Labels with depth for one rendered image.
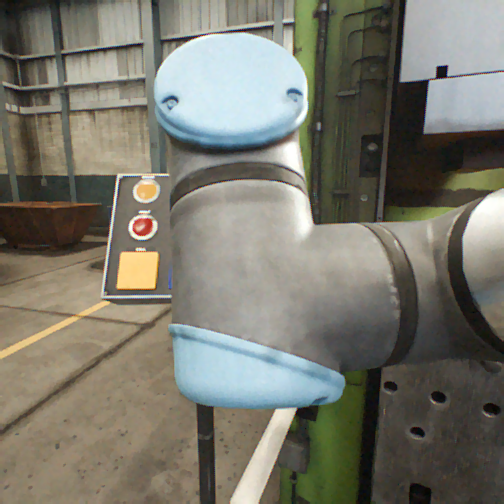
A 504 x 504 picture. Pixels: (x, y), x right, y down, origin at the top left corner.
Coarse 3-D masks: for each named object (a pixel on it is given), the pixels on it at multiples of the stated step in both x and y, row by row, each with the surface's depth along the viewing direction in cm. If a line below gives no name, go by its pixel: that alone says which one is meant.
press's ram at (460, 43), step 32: (416, 0) 57; (448, 0) 55; (480, 0) 53; (416, 32) 57; (448, 32) 56; (480, 32) 54; (416, 64) 58; (448, 64) 56; (480, 64) 55; (416, 96) 68
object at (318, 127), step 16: (320, 0) 73; (320, 16) 74; (320, 32) 74; (320, 48) 75; (320, 64) 76; (320, 80) 76; (320, 96) 77; (320, 112) 78; (320, 128) 78; (320, 144) 80; (320, 208) 82; (304, 416) 92
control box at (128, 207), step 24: (120, 192) 68; (168, 192) 68; (120, 216) 66; (144, 216) 66; (168, 216) 67; (120, 240) 65; (144, 240) 65; (168, 240) 65; (168, 264) 63; (168, 288) 62
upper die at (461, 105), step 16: (432, 80) 58; (448, 80) 57; (464, 80) 56; (480, 80) 55; (496, 80) 54; (432, 96) 58; (448, 96) 57; (464, 96) 56; (480, 96) 55; (496, 96) 55; (432, 112) 59; (448, 112) 58; (464, 112) 57; (480, 112) 56; (496, 112) 55; (416, 128) 78; (432, 128) 59; (448, 128) 58; (464, 128) 57; (480, 128) 56; (496, 128) 55; (416, 144) 74; (432, 144) 74; (448, 144) 74
